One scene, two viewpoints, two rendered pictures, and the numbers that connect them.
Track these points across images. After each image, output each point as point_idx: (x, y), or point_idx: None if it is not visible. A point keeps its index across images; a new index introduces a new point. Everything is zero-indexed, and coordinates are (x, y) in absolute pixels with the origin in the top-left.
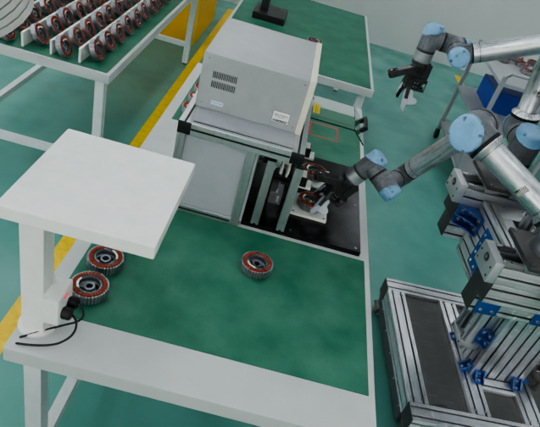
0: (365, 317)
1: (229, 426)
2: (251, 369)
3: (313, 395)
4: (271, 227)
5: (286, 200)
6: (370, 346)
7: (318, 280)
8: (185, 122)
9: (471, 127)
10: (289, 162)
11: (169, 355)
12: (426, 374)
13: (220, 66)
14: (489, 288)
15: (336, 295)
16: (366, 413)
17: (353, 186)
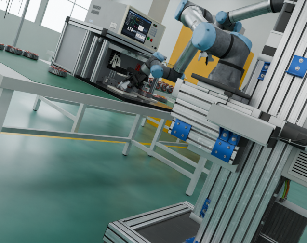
0: (86, 93)
1: (8, 194)
2: None
3: (6, 68)
4: (88, 80)
5: (97, 60)
6: (69, 90)
7: (83, 87)
8: (68, 16)
9: (181, 2)
10: (100, 33)
11: None
12: (154, 229)
13: (96, 2)
14: (174, 102)
15: (84, 89)
16: (20, 78)
17: (142, 73)
